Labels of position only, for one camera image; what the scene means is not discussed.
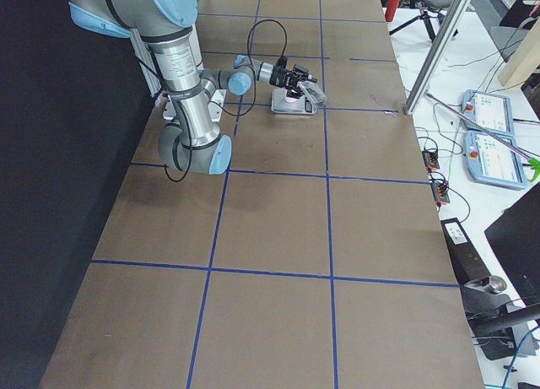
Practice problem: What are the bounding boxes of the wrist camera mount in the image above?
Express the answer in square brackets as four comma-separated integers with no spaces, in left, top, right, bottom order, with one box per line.
[275,56,288,69]

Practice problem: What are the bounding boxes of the grey digital kitchen scale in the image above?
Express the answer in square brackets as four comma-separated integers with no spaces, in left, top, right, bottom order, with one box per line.
[271,89,317,116]

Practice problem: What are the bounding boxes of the aluminium frame post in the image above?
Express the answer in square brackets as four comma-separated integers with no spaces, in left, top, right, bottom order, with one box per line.
[403,0,471,115]

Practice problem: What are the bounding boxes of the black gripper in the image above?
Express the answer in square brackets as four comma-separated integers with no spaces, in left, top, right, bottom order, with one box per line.
[268,64,318,98]

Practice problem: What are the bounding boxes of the near blue teach pendant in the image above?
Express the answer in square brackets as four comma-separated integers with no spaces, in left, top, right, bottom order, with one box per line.
[464,131,528,190]

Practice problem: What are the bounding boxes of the pink paper cup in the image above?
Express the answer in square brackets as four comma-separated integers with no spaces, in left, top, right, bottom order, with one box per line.
[284,91,300,104]

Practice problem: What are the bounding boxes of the orange connector block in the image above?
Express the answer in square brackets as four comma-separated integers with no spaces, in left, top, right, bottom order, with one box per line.
[422,149,450,208]

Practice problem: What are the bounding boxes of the wooden beam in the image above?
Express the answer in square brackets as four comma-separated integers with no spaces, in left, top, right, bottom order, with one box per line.
[499,19,540,87]

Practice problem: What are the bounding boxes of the black monitor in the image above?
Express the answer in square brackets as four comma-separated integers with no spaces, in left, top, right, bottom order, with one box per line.
[485,185,540,304]

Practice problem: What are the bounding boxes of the red cylinder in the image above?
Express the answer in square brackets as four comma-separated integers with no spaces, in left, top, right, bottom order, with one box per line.
[385,0,401,22]

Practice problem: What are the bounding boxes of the white pedestal column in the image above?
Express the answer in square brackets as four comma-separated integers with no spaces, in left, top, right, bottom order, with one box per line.
[153,26,226,124]

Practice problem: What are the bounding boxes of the black box with label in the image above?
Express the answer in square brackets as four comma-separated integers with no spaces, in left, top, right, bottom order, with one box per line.
[440,218,494,294]

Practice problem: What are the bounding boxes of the far blue teach pendant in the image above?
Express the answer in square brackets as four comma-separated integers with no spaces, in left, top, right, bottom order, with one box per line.
[462,89,515,136]

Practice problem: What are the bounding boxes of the metal grabber stick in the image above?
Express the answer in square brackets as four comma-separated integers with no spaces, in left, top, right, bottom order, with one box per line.
[424,91,540,183]

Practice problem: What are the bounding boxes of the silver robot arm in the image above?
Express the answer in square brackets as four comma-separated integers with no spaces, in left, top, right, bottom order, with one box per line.
[69,0,327,175]

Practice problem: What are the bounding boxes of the blue teach pendant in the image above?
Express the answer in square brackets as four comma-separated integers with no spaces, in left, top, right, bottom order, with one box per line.
[462,89,515,136]
[464,131,528,190]

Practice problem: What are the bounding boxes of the clear glass sauce bottle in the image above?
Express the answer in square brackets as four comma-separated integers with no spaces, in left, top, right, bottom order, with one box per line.
[298,80,327,108]

